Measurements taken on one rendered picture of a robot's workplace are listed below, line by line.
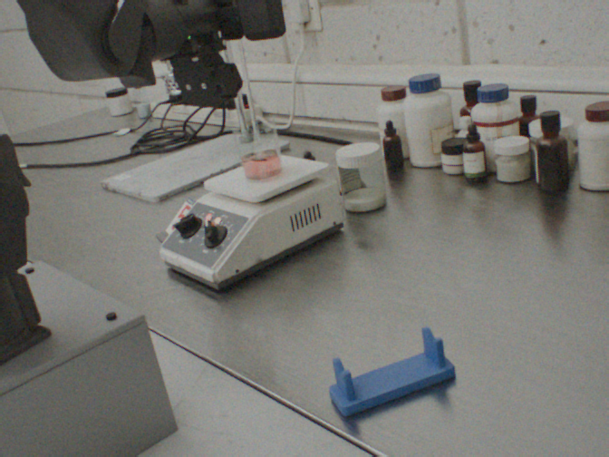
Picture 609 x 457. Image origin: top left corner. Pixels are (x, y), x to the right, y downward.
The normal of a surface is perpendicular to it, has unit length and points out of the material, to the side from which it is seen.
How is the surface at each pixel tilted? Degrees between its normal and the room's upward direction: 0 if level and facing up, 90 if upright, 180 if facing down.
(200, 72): 107
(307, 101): 90
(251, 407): 0
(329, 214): 90
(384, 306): 0
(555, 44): 90
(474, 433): 0
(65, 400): 90
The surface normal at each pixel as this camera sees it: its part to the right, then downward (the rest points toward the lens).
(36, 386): 0.66, 0.18
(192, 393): -0.18, -0.91
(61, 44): -0.37, 0.70
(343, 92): -0.73, 0.37
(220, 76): -0.45, -0.37
